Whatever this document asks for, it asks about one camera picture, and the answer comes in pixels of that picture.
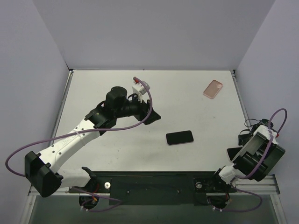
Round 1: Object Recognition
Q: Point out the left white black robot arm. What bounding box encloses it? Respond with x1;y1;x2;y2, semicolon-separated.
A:
25;83;161;197

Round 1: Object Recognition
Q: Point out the black smartphone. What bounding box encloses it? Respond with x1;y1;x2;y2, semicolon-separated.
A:
165;130;194;146

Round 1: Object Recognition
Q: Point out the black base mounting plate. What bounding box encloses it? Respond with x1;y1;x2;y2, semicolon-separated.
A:
70;169;235;205

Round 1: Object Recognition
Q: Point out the pink phone case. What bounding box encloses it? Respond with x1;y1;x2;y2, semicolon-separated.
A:
203;80;223;99

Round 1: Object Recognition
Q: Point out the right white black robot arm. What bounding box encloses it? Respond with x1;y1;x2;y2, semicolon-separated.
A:
208;119;285;191

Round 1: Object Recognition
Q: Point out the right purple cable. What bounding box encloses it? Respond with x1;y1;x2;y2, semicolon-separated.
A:
231;108;288;213

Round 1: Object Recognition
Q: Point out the aluminium table frame rail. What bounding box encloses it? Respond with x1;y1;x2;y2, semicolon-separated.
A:
28;70;279;224

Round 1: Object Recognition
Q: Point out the purple cable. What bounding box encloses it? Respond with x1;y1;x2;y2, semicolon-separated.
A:
231;108;288;213
5;76;154;177

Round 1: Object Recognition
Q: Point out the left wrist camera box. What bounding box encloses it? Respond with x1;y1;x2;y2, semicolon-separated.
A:
132;78;150;102

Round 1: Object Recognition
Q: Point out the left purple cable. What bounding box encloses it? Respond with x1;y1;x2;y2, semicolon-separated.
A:
5;76;154;177

